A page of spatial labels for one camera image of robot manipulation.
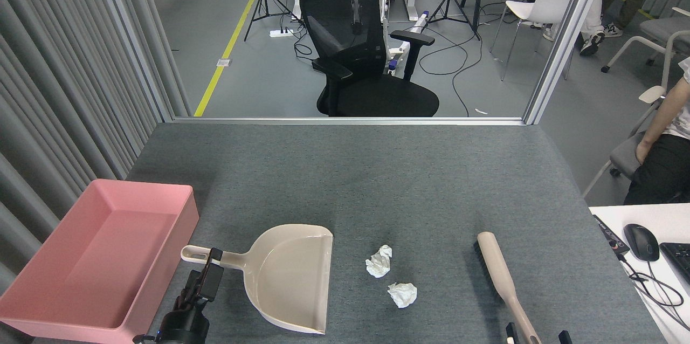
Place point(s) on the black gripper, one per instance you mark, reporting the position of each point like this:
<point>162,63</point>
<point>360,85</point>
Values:
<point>183,328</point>

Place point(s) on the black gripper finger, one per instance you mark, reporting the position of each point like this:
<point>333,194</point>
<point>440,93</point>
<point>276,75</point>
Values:
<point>512,334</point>
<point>565,338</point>

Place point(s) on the beige hand brush black bristles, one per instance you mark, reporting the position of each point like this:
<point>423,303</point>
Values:
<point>498,268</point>

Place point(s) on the beige plastic dustpan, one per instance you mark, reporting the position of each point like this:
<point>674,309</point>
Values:
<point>291,274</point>

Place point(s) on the white paper ball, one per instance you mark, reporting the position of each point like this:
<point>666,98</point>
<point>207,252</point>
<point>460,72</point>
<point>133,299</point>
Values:
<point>402,294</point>
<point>379,263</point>

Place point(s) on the person's forearm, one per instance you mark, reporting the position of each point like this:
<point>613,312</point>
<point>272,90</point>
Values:
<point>660,117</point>

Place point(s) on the pink plastic bin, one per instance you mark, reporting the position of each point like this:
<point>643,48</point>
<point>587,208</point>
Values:
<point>81,258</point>

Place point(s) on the flat black device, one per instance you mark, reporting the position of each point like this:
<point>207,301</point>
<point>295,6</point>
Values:
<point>610,234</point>

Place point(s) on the black computer mouse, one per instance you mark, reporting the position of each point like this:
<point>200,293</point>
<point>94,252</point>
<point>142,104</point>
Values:
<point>641,242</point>

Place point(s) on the black keyboard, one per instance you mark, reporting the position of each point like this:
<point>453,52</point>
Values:
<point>678,260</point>

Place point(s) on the white side desk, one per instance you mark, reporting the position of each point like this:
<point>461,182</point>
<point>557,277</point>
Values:
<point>663,214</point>

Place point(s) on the metal floor plate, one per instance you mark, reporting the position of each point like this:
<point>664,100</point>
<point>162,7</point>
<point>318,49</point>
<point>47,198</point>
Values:
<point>223,62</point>

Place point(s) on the grey curtain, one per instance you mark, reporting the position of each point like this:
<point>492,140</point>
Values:
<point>48,90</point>

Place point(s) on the white power strip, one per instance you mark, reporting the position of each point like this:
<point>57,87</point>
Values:
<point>281,33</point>

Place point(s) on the black mesh office chair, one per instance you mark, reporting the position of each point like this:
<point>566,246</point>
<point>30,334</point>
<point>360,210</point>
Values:
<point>350,36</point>

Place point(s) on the white stand on wheels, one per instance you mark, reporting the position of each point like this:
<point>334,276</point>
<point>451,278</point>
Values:
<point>399,53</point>

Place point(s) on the white plastic chair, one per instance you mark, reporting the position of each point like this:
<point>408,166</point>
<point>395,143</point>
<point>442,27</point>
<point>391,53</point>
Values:
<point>542,4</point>

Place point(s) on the silver frame rail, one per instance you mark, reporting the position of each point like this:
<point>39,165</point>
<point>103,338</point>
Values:
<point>350,121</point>

